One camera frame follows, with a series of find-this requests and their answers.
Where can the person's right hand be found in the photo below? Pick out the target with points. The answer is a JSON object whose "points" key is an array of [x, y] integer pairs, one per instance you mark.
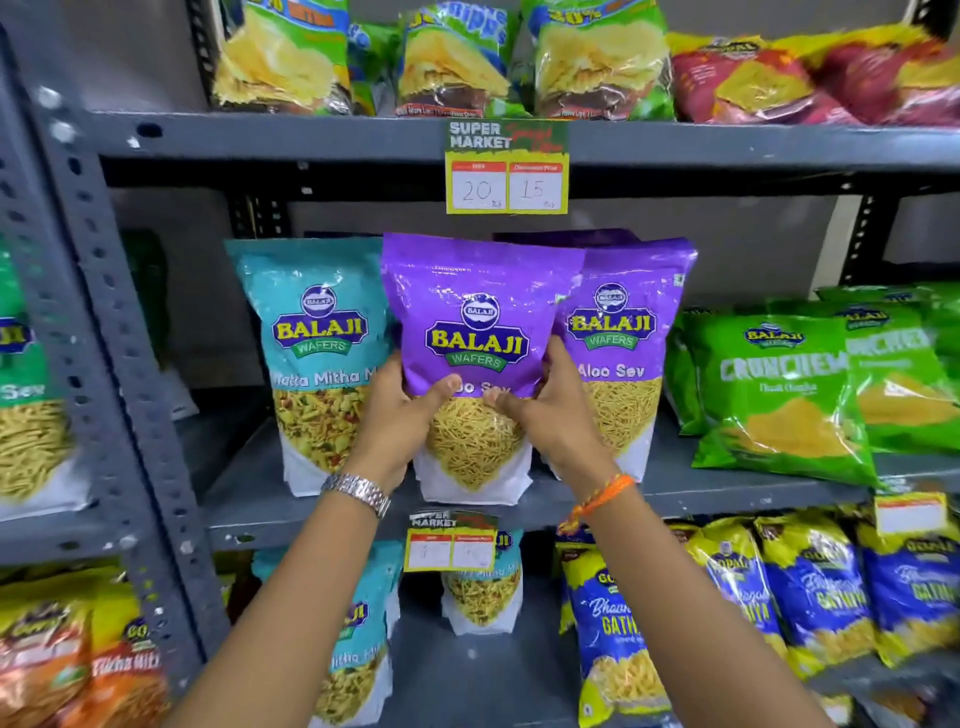
{"points": [[559, 427]]}

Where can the person's left hand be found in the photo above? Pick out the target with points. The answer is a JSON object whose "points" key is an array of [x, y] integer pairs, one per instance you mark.
{"points": [[379, 435]]}

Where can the person's right thumb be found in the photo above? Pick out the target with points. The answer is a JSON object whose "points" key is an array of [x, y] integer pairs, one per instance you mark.
{"points": [[510, 409]]}

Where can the person's left thumb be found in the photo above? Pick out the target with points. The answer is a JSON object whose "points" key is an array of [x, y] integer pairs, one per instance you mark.
{"points": [[439, 397]]}

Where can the purple snack packet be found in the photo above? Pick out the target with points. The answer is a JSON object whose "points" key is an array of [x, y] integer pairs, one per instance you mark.
{"points": [[637, 300], [480, 300]]}

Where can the person's left forearm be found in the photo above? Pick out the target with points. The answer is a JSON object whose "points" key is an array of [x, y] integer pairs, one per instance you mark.
{"points": [[300, 600]]}

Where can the person's right forearm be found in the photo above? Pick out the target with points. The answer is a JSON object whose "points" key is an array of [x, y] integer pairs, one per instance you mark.
{"points": [[675, 615]]}

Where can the silver metal wristwatch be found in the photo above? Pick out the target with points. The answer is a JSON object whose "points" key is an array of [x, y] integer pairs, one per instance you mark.
{"points": [[358, 491]]}

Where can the teal snack packet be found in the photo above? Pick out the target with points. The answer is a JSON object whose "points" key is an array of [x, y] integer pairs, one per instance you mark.
{"points": [[367, 652], [315, 337], [484, 596]]}

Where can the yellow and green price tag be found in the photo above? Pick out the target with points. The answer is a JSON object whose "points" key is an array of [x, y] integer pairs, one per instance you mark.
{"points": [[911, 514], [450, 541], [506, 169]]}

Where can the green corn snack packet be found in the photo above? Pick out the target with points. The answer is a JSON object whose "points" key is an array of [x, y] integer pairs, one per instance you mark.
{"points": [[679, 382], [780, 397], [907, 375]]}

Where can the blue and yellow snack packet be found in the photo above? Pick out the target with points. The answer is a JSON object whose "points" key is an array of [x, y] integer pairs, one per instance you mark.
{"points": [[919, 592], [817, 592], [739, 577], [611, 637]]}

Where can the grey metal shelf rack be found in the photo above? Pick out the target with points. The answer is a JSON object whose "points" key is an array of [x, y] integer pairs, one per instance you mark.
{"points": [[300, 139]]}

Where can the green chips packet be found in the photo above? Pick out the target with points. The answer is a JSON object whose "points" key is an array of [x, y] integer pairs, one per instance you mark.
{"points": [[600, 64], [454, 64], [281, 56], [373, 67]]}

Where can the red and yellow snack packet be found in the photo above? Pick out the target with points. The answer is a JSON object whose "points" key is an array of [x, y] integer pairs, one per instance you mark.
{"points": [[742, 86], [892, 75]]}

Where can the orange snack packet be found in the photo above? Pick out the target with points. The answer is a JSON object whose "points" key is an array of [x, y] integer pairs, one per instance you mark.
{"points": [[131, 660], [37, 645]]}

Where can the green and white snack packet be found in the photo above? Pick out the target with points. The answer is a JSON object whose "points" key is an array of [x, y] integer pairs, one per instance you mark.
{"points": [[30, 412]]}

